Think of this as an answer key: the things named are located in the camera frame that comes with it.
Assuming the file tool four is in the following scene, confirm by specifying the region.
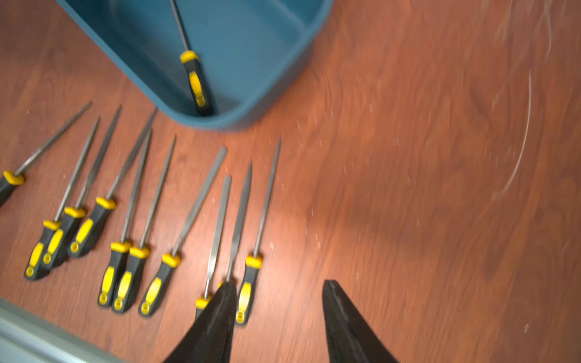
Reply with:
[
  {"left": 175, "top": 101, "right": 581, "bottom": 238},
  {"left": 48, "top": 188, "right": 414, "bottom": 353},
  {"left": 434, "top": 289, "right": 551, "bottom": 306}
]
[{"left": 67, "top": 107, "right": 158, "bottom": 258}]

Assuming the teal plastic storage bin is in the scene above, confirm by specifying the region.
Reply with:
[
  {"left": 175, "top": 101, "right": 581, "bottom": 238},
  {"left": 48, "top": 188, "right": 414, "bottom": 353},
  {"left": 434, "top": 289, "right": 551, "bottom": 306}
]
[{"left": 61, "top": 1, "right": 333, "bottom": 132}]

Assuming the file tool seven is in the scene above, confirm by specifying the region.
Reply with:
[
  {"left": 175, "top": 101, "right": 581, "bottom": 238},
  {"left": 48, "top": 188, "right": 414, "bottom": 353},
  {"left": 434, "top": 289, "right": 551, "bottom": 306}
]
[{"left": 138, "top": 146, "right": 228, "bottom": 318}]

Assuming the file tool two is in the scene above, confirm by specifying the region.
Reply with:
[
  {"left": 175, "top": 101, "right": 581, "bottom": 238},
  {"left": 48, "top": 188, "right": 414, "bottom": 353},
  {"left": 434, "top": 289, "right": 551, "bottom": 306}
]
[{"left": 24, "top": 117, "right": 101, "bottom": 281}]

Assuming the file tool six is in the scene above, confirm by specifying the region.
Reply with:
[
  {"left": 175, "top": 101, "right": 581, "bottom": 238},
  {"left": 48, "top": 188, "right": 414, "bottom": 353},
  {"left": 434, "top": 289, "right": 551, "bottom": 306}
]
[{"left": 112, "top": 136, "right": 177, "bottom": 314}]

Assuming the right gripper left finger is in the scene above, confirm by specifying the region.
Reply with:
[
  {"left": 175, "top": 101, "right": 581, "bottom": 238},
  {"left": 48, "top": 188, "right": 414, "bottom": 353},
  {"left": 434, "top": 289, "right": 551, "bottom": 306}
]
[{"left": 164, "top": 282, "right": 237, "bottom": 362}]

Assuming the file tool three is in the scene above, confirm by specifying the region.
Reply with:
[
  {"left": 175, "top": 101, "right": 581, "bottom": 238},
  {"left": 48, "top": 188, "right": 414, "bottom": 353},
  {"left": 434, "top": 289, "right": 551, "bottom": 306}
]
[{"left": 42, "top": 105, "right": 123, "bottom": 269}]

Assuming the file tool ten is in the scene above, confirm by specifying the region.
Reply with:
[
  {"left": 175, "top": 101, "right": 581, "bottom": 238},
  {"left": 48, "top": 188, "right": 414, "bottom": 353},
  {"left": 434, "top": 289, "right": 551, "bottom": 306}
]
[{"left": 235, "top": 138, "right": 281, "bottom": 326}]

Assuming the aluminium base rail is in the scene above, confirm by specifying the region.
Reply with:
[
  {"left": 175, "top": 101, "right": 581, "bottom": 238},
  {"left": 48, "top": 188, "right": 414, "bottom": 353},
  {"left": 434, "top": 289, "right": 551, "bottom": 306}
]
[{"left": 1, "top": 299, "right": 122, "bottom": 362}]

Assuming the file tool five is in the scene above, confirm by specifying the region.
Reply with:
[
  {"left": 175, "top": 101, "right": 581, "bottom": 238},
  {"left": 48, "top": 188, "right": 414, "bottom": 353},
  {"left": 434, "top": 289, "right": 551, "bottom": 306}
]
[{"left": 98, "top": 129, "right": 152, "bottom": 308}]

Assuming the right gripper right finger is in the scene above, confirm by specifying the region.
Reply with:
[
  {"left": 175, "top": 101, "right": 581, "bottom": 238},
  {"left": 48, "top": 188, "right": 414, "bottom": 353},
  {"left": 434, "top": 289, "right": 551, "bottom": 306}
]
[{"left": 322, "top": 280, "right": 396, "bottom": 362}]

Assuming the file tool nine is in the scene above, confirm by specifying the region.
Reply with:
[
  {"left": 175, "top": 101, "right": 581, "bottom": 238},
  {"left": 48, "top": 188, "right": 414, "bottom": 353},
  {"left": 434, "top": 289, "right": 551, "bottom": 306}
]
[{"left": 218, "top": 162, "right": 253, "bottom": 287}]

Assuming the file tool one leftmost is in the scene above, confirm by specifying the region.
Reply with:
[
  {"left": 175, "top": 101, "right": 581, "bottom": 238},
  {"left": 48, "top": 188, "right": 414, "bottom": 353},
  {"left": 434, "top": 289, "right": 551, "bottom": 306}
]
[{"left": 1, "top": 100, "right": 93, "bottom": 205}]

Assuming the file tool eleven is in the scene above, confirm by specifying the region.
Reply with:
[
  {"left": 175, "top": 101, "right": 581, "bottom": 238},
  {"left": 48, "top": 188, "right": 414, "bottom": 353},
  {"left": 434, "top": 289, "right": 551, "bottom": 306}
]
[{"left": 169, "top": 0, "right": 214, "bottom": 116}]

